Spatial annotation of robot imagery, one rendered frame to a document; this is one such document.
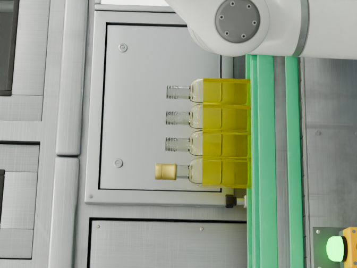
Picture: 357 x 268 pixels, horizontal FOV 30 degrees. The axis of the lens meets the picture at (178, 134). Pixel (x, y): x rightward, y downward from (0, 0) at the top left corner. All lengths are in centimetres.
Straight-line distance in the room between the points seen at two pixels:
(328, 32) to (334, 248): 42
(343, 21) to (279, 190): 43
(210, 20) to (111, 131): 75
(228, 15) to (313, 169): 51
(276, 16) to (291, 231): 47
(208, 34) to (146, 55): 77
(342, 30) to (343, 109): 39
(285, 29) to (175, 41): 71
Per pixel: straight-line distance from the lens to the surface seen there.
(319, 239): 125
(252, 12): 84
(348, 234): 120
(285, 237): 126
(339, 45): 96
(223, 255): 154
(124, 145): 154
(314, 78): 132
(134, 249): 153
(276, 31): 94
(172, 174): 138
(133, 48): 161
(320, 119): 130
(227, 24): 84
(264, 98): 131
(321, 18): 94
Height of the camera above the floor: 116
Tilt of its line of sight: 2 degrees down
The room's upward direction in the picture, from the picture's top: 89 degrees counter-clockwise
